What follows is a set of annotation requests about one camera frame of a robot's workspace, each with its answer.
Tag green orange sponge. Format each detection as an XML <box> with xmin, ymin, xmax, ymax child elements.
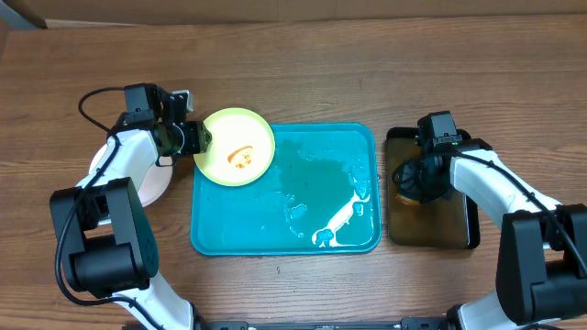
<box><xmin>396</xmin><ymin>191</ymin><xmax>420</xmax><ymax>205</ymax></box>

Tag white plate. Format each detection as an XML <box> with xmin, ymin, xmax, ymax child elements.
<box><xmin>88</xmin><ymin>144</ymin><xmax>175</xmax><ymax>208</ymax></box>

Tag yellow plate with sauce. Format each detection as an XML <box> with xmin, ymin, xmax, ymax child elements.
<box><xmin>194</xmin><ymin>107</ymin><xmax>275</xmax><ymax>186</ymax></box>

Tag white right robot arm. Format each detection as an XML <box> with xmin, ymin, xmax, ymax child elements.
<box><xmin>389</xmin><ymin>111</ymin><xmax>586</xmax><ymax>330</ymax></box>

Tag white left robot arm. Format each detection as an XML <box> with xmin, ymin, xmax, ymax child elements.
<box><xmin>50</xmin><ymin>83</ymin><xmax>212</xmax><ymax>329</ymax></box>

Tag black water tray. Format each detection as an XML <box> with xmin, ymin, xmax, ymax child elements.
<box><xmin>384</xmin><ymin>126</ymin><xmax>481</xmax><ymax>249</ymax></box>

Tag teal plastic tray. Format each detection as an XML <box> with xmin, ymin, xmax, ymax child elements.
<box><xmin>190</xmin><ymin>123</ymin><xmax>382</xmax><ymax>256</ymax></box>

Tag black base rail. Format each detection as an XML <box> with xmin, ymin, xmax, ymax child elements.
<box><xmin>195</xmin><ymin>317</ymin><xmax>460</xmax><ymax>330</ymax></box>

